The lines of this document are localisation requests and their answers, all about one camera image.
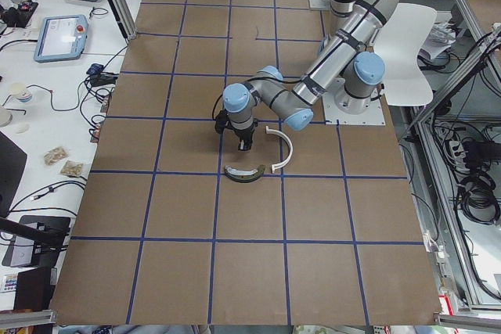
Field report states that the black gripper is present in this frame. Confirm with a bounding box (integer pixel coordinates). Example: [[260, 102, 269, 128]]
[[214, 110, 257, 151]]

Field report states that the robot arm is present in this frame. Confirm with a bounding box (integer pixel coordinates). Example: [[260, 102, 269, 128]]
[[214, 0, 399, 151]]

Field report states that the white curved plastic part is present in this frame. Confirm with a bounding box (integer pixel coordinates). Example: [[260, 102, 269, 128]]
[[265, 126, 294, 174]]

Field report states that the green curved brake shoe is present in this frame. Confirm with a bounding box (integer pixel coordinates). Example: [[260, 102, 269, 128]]
[[224, 164, 265, 183]]

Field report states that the white plastic chair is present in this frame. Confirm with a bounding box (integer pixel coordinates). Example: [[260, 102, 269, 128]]
[[373, 3, 437, 106]]

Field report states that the blue teach pendant near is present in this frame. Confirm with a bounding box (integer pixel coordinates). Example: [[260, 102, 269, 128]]
[[34, 14, 88, 63]]

